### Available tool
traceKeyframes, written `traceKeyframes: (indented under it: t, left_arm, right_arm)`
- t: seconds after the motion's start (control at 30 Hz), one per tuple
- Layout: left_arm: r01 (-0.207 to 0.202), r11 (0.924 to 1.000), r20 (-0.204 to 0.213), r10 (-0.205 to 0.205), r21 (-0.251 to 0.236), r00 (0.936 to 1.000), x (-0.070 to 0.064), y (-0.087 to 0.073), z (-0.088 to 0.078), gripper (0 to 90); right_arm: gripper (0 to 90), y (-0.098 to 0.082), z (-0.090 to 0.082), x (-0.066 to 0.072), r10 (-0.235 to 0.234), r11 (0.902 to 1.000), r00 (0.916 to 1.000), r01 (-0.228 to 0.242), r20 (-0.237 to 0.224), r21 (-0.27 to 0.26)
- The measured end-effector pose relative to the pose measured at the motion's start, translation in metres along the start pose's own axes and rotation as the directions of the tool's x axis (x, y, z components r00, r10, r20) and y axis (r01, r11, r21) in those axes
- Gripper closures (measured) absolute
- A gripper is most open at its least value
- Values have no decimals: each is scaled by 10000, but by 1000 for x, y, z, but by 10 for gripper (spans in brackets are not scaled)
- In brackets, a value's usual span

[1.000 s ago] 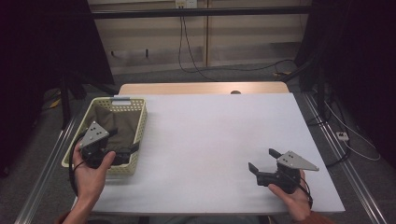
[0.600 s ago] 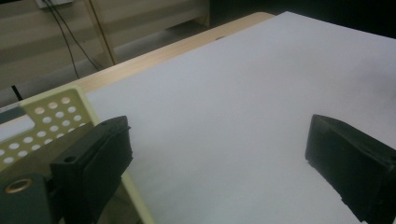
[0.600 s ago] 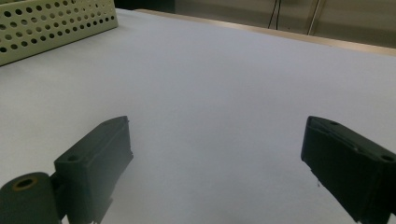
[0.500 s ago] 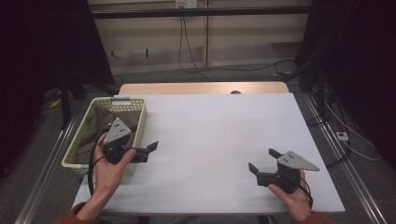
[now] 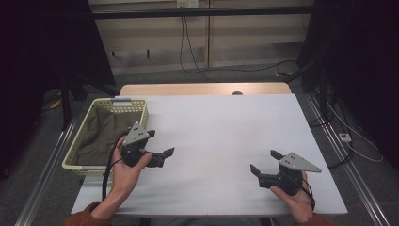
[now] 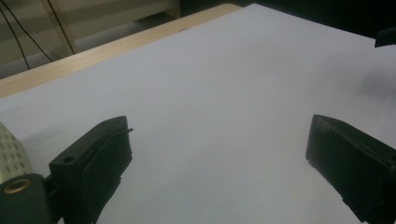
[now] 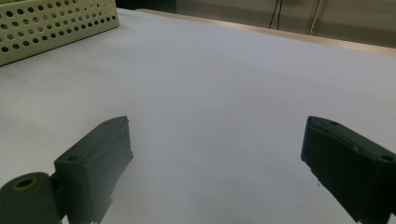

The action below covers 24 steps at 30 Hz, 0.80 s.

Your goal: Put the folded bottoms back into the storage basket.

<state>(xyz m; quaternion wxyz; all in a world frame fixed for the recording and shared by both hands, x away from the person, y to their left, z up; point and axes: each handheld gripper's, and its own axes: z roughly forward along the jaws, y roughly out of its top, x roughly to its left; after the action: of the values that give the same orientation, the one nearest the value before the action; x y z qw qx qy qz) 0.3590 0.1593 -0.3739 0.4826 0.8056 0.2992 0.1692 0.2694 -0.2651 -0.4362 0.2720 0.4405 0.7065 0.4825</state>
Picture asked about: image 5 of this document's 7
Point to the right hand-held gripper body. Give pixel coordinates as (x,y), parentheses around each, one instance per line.
(288,181)

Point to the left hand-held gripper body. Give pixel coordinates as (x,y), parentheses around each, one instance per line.
(135,153)

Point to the pale yellow plastic basket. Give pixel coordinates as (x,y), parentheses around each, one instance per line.
(125,108)

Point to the olive green pants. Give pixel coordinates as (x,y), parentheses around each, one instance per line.
(100,135)

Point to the person's right hand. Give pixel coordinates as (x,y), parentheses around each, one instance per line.
(298,206)

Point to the person's left hand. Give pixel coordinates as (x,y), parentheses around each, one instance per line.
(124,180)

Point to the white table cover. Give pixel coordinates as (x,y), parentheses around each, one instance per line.
(219,175)

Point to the white power adapter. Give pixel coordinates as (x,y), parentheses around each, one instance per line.
(345,137)

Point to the dark table grommet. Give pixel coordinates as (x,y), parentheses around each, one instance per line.
(237,93)

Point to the black stand legs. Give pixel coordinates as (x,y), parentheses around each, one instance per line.
(65,103)

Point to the dark curtain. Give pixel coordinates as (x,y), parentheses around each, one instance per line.
(360,47)
(37,62)

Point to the black horizontal bar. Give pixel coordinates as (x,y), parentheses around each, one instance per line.
(219,12)

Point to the aluminium frame rail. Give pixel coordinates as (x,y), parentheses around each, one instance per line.
(361,185)
(47,169)

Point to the black wall hook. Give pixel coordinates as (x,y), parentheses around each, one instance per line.
(113,54)

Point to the white wall socket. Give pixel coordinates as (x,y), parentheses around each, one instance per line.
(187,3)

